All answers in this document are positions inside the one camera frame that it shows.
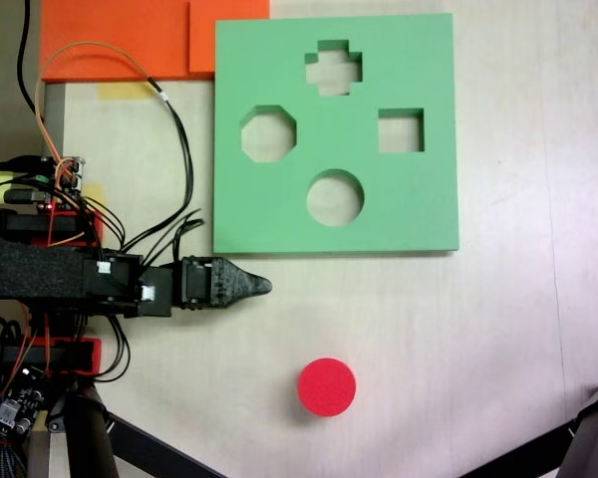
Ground small orange foam block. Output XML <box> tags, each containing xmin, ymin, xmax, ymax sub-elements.
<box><xmin>188</xmin><ymin>0</ymin><xmax>271</xmax><ymax>80</ymax></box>

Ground small black circuit board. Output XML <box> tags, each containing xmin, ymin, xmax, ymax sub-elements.
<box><xmin>0</xmin><ymin>367</ymin><xmax>48</xmax><ymax>442</ymax></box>

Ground long black wire pair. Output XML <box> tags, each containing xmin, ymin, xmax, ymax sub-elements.
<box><xmin>122</xmin><ymin>76</ymin><xmax>196</xmax><ymax>253</ymax></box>

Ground circuit board with wires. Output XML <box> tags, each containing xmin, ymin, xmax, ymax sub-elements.
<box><xmin>38</xmin><ymin>154</ymin><xmax>89</xmax><ymax>211</ymax></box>

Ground thin orange wire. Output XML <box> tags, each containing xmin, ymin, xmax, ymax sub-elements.
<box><xmin>33</xmin><ymin>40</ymin><xmax>155</xmax><ymax>173</ymax></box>

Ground short black gripper wires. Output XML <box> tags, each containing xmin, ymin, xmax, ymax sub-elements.
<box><xmin>144</xmin><ymin>207</ymin><xmax>206</xmax><ymax>268</ymax></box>

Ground large orange foam block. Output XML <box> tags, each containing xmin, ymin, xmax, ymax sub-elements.
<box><xmin>39</xmin><ymin>0</ymin><xmax>191</xmax><ymax>84</ymax></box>

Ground red cylinder block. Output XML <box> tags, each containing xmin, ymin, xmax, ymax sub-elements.
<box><xmin>297</xmin><ymin>357</ymin><xmax>358</xmax><ymax>419</ymax></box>

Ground black USB cable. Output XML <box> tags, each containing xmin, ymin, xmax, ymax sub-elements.
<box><xmin>0</xmin><ymin>154</ymin><xmax>50</xmax><ymax>175</ymax></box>

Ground red and black base clamp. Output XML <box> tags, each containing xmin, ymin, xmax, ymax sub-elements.
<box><xmin>0</xmin><ymin>336</ymin><xmax>104</xmax><ymax>378</ymax></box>
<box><xmin>0</xmin><ymin>207</ymin><xmax>107</xmax><ymax>249</ymax></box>

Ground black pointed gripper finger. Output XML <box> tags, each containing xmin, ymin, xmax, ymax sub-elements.
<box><xmin>211</xmin><ymin>256</ymin><xmax>275</xmax><ymax>309</ymax></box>

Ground long yellow tape strip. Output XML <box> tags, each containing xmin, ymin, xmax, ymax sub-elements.
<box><xmin>97</xmin><ymin>82</ymin><xmax>153</xmax><ymax>102</ymax></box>

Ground black USB plug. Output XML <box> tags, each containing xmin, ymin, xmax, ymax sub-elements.
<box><xmin>3</xmin><ymin>187</ymin><xmax>50</xmax><ymax>205</ymax></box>

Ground thin black tripod leg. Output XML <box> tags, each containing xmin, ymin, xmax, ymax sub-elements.
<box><xmin>101</xmin><ymin>409</ymin><xmax>231</xmax><ymax>478</ymax></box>
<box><xmin>454</xmin><ymin>416</ymin><xmax>580</xmax><ymax>478</ymax></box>

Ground thick black tripod leg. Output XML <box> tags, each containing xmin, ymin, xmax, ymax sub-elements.
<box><xmin>61</xmin><ymin>391</ymin><xmax>123</xmax><ymax>478</ymax></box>
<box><xmin>556</xmin><ymin>373</ymin><xmax>598</xmax><ymax>478</ymax></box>

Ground thick black cable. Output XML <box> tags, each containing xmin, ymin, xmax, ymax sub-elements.
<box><xmin>16</xmin><ymin>0</ymin><xmax>36</xmax><ymax>116</ymax></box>

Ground green shape sorter board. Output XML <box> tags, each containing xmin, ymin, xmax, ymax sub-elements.
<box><xmin>211</xmin><ymin>13</ymin><xmax>461</xmax><ymax>258</ymax></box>

